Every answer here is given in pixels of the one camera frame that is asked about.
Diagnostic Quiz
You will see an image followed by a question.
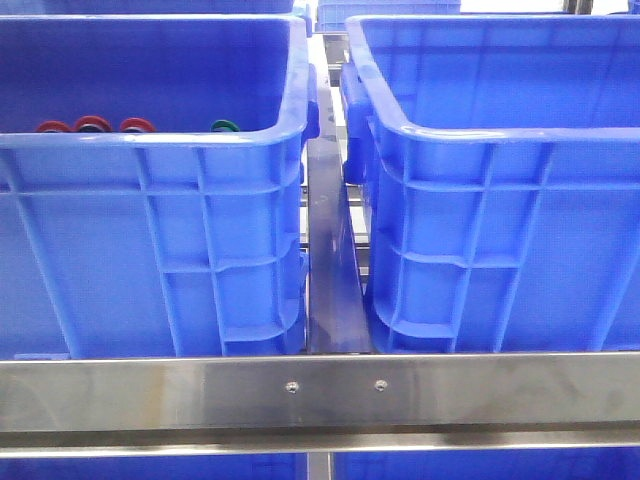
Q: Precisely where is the blue plastic crate right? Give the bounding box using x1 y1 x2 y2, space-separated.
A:
341 14 639 353

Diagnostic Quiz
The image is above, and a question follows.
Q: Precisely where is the steel divider rail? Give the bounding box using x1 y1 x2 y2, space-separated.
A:
305 79 373 355

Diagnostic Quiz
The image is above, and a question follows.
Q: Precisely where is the red mushroom push button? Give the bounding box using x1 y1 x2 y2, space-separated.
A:
35 120 73 133

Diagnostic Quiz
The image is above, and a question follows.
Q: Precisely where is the blue plastic crate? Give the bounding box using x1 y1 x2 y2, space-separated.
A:
1 15 318 360
341 14 639 353

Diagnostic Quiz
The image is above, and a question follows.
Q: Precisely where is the blue crate lower right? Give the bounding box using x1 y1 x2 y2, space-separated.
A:
334 447 639 479

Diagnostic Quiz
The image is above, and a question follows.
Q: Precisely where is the blue plastic crate left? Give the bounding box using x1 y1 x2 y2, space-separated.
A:
1 15 318 360

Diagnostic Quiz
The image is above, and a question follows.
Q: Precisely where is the blue crate lower left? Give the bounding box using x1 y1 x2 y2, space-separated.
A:
1 454 307 479

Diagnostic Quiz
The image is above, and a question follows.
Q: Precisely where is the green mushroom push button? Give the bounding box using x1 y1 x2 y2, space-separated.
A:
210 119 241 133

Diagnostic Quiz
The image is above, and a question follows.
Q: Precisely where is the blue crate rear middle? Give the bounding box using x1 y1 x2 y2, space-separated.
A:
315 0 461 32

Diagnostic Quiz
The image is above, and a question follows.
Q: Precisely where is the red mushroom button right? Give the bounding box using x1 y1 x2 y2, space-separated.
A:
119 117 156 134

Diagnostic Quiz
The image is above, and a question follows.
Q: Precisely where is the stainless steel front rail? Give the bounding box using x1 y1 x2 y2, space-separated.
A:
1 352 639 458

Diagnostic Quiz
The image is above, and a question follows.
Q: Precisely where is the blue crate rear left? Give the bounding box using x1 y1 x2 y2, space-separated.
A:
36 0 312 36

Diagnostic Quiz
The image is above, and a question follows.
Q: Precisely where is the red mushroom button middle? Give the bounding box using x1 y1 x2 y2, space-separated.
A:
74 115 113 133

